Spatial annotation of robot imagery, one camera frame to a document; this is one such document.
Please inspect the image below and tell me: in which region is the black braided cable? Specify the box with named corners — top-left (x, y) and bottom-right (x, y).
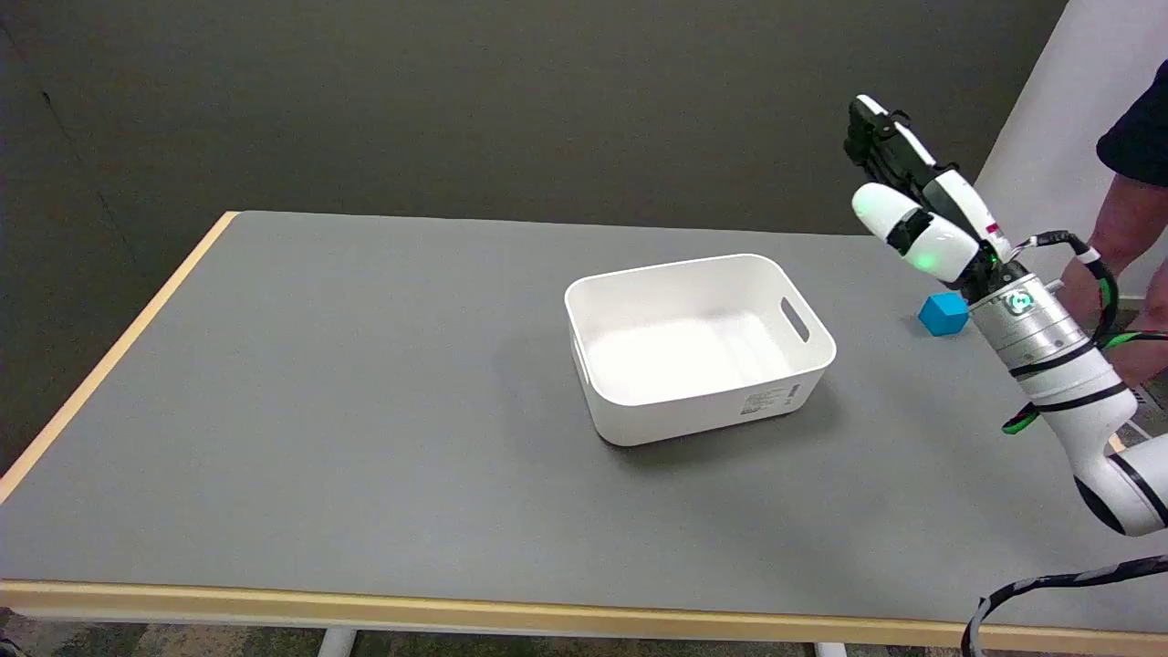
top-left (962, 557), bottom-right (1168, 657)

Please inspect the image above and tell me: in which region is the person's dark shirt sleeve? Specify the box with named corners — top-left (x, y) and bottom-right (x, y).
top-left (1096, 62), bottom-right (1168, 189)

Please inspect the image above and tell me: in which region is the black looping robot cable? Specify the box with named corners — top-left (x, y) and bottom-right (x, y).
top-left (1002, 231), bottom-right (1168, 435)

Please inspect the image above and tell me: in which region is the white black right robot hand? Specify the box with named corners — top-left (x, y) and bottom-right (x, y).
top-left (843, 94), bottom-right (1026, 303)

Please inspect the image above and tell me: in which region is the blue wooden cube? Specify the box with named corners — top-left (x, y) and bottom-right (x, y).
top-left (918, 292), bottom-right (970, 338)

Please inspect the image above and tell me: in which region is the white plastic storage bin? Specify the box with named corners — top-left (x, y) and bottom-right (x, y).
top-left (564, 253), bottom-right (838, 448)

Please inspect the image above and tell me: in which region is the white wall panel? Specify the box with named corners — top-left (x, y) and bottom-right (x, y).
top-left (973, 0), bottom-right (1168, 298)

